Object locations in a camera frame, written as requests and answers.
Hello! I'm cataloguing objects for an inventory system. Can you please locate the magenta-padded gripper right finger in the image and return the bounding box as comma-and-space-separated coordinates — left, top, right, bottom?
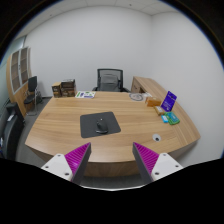
132, 142, 184, 185

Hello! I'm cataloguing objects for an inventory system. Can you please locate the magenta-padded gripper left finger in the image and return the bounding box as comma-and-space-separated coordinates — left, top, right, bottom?
40, 142, 92, 185

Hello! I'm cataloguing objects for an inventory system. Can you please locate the black computer mouse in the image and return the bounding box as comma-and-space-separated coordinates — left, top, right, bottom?
95, 118, 109, 135

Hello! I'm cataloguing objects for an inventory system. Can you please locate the dark grey mouse pad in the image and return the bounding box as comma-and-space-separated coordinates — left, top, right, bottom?
79, 111, 122, 139

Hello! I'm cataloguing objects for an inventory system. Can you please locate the green packet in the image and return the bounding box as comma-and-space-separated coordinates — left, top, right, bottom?
164, 111, 181, 126

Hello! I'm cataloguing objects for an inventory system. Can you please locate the large black office chair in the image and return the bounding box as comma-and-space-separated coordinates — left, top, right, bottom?
0, 101, 26, 161

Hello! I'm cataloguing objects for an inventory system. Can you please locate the orange-brown box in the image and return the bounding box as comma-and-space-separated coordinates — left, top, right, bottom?
144, 96, 162, 108

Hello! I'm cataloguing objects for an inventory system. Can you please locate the purple card package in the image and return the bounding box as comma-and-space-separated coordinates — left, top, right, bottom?
160, 90, 178, 113

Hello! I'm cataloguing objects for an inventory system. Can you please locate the round grey printed sheet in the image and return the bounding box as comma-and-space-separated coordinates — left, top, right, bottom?
129, 92, 144, 102

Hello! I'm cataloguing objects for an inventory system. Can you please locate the white leaflet with coloured prints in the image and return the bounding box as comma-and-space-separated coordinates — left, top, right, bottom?
74, 90, 96, 99

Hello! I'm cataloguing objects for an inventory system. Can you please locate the small black chair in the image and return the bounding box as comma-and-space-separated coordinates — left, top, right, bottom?
23, 75, 43, 116

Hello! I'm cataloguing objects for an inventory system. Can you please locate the brown box with black top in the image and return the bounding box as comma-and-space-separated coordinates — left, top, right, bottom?
60, 78, 77, 98

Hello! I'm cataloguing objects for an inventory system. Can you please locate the wooden side desk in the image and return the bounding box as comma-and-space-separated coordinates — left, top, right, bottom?
130, 75, 168, 101

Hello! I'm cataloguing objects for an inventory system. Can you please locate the grey mesh office chair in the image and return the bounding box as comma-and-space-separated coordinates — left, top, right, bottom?
92, 68, 130, 93

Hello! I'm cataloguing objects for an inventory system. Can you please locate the wooden shelf unit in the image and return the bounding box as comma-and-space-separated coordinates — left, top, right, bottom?
5, 46, 34, 108

